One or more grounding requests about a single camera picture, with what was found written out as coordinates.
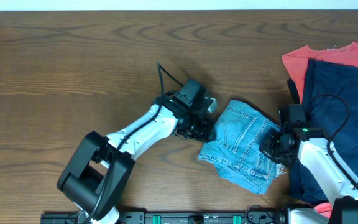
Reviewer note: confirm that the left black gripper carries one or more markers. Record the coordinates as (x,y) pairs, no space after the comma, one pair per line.
(204,130)

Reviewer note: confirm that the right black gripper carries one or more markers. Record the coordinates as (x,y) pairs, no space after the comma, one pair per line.
(266,147)

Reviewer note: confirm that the light blue denim jeans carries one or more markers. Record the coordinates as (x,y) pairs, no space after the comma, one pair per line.
(240,131)

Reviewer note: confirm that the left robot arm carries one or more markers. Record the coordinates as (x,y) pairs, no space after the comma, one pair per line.
(98,171)

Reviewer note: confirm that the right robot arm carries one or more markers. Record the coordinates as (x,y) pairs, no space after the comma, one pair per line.
(318,154)

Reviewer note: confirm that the black garment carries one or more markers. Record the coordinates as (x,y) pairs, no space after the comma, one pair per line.
(293,91)

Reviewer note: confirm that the dark navy garment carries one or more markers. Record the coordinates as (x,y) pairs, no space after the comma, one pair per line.
(330,101)

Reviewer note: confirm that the red t-shirt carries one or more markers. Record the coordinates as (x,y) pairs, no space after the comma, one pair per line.
(296,62)

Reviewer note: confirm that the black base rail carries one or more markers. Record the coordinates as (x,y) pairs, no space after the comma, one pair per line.
(252,216)

